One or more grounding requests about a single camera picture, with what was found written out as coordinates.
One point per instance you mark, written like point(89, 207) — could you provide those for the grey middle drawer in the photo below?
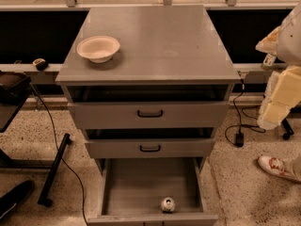
point(148, 148)

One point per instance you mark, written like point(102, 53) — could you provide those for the small clear bottle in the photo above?
point(268, 62)

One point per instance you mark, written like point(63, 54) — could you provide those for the black wheeled stand leg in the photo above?
point(288, 130)

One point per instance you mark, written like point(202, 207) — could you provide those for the grey drawer cabinet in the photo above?
point(166, 54)

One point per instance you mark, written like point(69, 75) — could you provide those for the grey top drawer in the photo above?
point(148, 115)

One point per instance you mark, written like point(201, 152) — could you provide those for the dark side table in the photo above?
point(14, 90)

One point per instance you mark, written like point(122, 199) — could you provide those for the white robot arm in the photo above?
point(289, 39)

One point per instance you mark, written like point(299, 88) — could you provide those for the white red sneaker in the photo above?
point(276, 166)

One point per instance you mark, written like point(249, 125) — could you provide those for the beige trouser leg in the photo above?
point(293, 166)

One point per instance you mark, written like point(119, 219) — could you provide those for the grey open bottom drawer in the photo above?
point(133, 189)

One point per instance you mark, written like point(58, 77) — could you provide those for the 7up soda can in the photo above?
point(168, 205)

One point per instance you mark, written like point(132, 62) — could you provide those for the black yellow tape measure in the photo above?
point(40, 64)

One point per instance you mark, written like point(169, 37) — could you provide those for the black shoe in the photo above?
point(15, 196)

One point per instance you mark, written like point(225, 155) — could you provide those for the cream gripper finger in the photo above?
point(269, 44)
point(286, 96)

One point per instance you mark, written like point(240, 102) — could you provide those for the black table leg stand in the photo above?
point(43, 198)

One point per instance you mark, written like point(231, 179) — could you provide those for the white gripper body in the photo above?
point(290, 41)

